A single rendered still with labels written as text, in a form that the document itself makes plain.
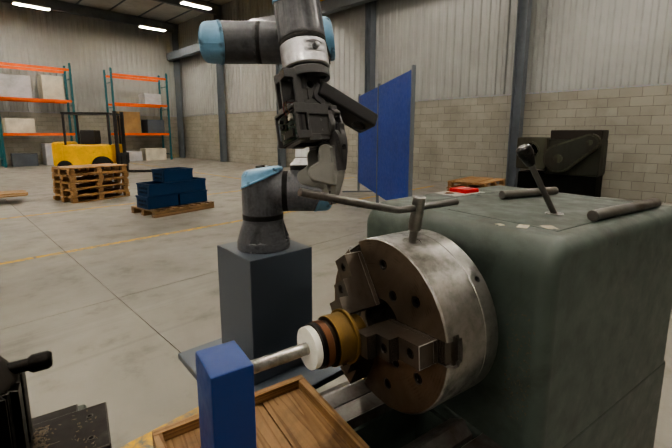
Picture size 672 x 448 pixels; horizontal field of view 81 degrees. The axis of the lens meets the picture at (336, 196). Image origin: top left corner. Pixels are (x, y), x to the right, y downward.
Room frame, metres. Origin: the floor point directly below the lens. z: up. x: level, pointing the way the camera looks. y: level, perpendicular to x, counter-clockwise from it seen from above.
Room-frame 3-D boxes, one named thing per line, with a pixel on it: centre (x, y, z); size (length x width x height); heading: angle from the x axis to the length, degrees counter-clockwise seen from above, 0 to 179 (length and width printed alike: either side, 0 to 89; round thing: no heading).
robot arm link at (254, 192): (1.11, 0.20, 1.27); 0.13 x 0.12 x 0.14; 92
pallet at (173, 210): (7.25, 3.05, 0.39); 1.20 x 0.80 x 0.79; 144
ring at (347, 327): (0.62, 0.00, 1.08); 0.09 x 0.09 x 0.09; 34
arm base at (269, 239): (1.11, 0.21, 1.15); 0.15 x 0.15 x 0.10
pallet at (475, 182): (8.46, -3.06, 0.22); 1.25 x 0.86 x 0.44; 139
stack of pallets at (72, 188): (8.65, 5.42, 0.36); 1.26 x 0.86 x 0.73; 147
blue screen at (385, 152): (7.59, -0.81, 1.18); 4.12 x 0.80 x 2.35; 7
